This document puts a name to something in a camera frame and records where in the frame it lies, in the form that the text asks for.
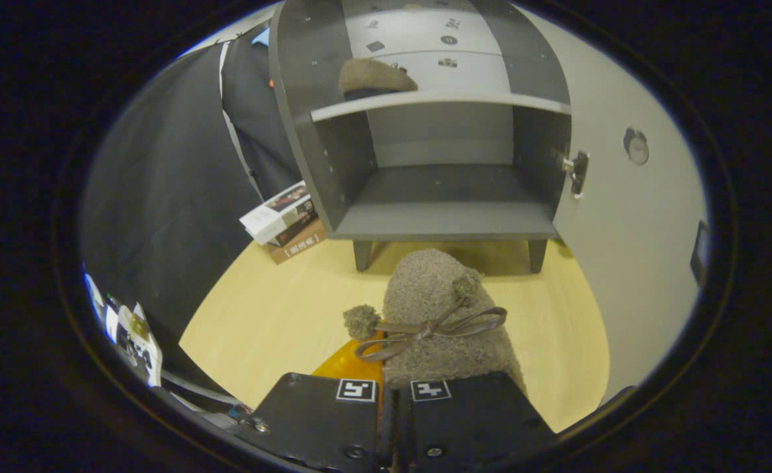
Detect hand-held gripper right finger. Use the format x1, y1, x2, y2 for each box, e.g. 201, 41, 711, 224
396, 371, 557, 473

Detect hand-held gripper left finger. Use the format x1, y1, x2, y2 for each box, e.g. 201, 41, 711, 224
248, 332, 390, 473

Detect brown fuzzy slipper shoe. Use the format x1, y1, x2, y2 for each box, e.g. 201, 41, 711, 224
338, 58, 419, 101
343, 248, 528, 395

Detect grey shoe cabinet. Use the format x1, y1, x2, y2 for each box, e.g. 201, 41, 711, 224
269, 0, 574, 273

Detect black cabinet door handle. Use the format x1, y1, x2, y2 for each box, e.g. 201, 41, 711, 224
690, 220, 710, 288

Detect black cabinet door hinge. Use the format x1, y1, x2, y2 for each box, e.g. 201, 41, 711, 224
562, 151, 590, 198

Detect brown book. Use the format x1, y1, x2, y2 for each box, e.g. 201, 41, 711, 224
267, 218, 329, 265

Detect white blue printed clutter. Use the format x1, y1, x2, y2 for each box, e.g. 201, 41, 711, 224
83, 271, 164, 388

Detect white book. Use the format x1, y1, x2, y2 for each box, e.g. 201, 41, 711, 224
239, 181, 314, 246

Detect black book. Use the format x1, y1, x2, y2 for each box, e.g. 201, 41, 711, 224
279, 197, 321, 245

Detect black backdrop cloth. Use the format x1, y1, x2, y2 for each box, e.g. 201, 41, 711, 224
80, 23, 304, 395

